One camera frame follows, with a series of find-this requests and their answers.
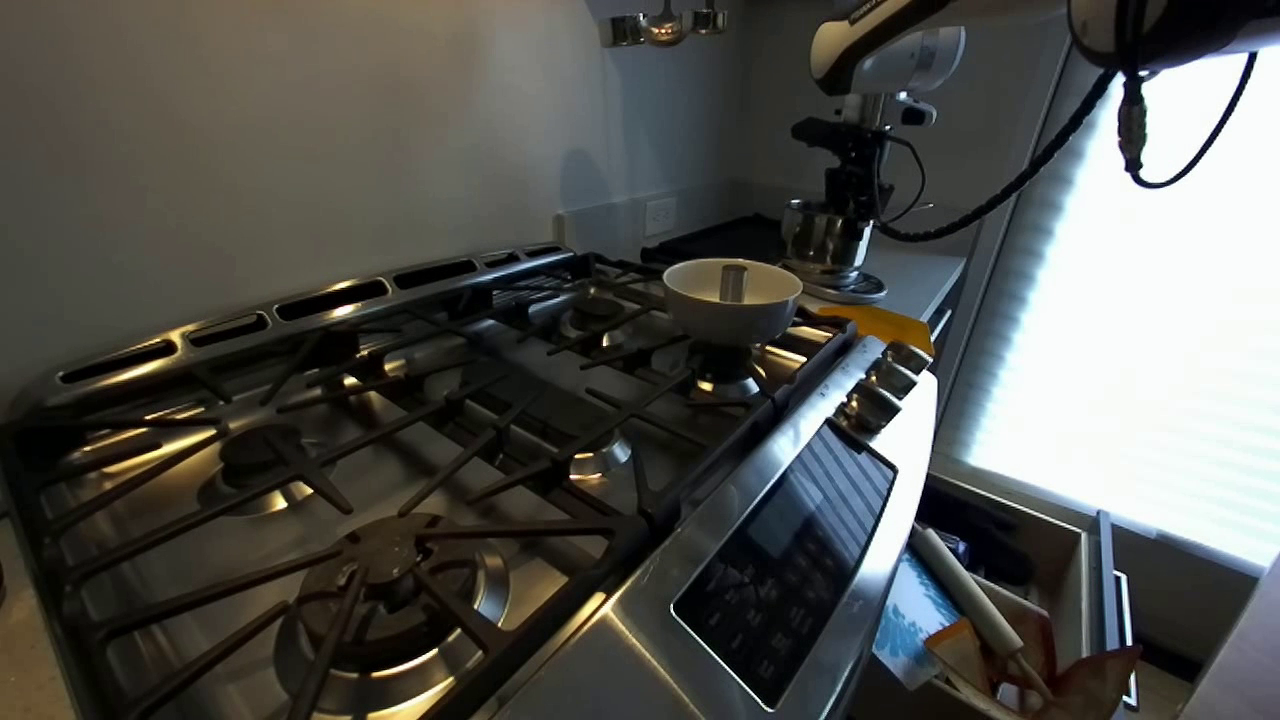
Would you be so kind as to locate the round gas burner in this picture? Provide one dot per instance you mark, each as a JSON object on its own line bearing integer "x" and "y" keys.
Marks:
{"x": 584, "y": 312}
{"x": 387, "y": 555}
{"x": 253, "y": 462}
{"x": 726, "y": 381}

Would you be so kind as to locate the silver stove knob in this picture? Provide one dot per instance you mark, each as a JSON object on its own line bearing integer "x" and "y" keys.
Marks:
{"x": 913, "y": 358}
{"x": 866, "y": 404}
{"x": 894, "y": 376}

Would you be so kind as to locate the hanging metal measuring cup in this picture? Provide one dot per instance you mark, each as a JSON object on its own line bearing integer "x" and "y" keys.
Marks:
{"x": 708, "y": 17}
{"x": 667, "y": 24}
{"x": 625, "y": 28}

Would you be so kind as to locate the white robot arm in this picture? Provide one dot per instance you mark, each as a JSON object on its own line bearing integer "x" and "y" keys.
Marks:
{"x": 882, "y": 28}

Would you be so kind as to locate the black flat mat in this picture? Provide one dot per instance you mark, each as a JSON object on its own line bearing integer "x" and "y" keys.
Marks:
{"x": 721, "y": 237}

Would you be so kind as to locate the oblong gas burner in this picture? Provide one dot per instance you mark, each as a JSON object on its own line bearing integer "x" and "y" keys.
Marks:
{"x": 598, "y": 466}

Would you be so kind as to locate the white ceramic bowl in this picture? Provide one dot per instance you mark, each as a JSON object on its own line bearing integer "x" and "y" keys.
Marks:
{"x": 730, "y": 317}

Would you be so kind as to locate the stainless steel pot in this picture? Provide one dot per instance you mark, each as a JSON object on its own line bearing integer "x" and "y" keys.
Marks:
{"x": 817, "y": 242}

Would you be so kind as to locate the cream rolling pin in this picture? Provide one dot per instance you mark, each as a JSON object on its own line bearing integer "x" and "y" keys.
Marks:
{"x": 973, "y": 600}

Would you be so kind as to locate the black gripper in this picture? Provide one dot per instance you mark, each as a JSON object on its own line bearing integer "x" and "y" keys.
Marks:
{"x": 861, "y": 145}

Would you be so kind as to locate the black cast iron grate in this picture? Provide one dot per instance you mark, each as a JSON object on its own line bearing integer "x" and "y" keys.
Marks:
{"x": 625, "y": 350}
{"x": 535, "y": 529}
{"x": 461, "y": 454}

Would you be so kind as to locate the open kitchen drawer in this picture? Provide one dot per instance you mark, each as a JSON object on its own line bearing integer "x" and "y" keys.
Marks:
{"x": 1053, "y": 533}

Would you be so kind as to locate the small metal cylinder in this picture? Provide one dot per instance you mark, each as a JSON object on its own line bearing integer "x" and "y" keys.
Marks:
{"x": 730, "y": 282}

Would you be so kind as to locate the orange-edged beige pot holder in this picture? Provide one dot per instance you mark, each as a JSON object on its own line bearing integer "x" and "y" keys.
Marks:
{"x": 1066, "y": 685}

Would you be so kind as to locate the white wall outlet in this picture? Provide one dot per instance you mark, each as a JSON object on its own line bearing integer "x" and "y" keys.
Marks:
{"x": 563, "y": 226}

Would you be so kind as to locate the stainless steel gas stove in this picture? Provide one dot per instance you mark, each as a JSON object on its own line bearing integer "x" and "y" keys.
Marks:
{"x": 641, "y": 624}

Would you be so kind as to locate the round steel coaster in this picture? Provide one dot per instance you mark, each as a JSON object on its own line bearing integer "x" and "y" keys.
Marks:
{"x": 854, "y": 282}

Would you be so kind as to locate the window blind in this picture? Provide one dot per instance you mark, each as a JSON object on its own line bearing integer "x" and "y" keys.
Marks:
{"x": 1163, "y": 332}

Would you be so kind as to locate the yellow cloth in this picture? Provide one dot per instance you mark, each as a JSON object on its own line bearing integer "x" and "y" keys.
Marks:
{"x": 882, "y": 326}

